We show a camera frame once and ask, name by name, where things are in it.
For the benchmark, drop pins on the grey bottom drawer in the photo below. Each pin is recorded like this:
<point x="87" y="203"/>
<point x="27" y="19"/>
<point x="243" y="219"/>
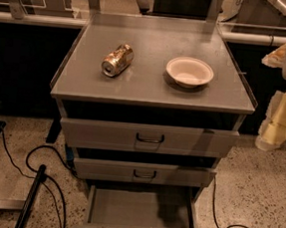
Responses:
<point x="123" y="206"/>

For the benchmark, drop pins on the grey drawer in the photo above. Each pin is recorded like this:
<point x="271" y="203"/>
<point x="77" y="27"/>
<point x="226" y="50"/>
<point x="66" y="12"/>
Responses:
<point x="127" y="136"/>
<point x="123" y="206"/>
<point x="125" y="171"/>

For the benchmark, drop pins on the black bar stand leg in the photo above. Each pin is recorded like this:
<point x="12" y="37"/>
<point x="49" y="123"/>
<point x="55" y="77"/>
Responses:
<point x="23" y="217"/>

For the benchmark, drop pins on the white paper bowl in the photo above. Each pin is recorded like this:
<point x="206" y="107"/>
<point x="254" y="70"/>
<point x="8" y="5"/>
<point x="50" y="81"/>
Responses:
<point x="189" y="72"/>

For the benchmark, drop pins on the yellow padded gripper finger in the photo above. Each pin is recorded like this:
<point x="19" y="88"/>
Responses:
<point x="272" y="131"/>

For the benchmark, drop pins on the grey metal floor plate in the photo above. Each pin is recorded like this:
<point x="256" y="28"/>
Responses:
<point x="0" y="204"/>

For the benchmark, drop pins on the grey drawer cabinet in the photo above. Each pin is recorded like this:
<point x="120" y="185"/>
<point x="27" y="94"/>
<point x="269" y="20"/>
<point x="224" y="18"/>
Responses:
<point x="144" y="92"/>

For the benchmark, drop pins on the grey middle drawer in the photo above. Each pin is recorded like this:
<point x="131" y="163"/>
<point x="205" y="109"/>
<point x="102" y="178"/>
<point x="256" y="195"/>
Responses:
<point x="125" y="171"/>

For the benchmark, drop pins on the white horizontal rail pipe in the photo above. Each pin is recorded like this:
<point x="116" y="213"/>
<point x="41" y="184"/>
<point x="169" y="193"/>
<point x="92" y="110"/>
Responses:
<point x="230" y="37"/>

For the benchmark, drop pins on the grey top drawer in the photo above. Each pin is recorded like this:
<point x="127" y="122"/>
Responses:
<point x="127" y="136"/>

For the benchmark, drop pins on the crushed gold soda can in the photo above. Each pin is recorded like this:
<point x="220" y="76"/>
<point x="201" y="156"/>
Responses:
<point x="117" y="61"/>

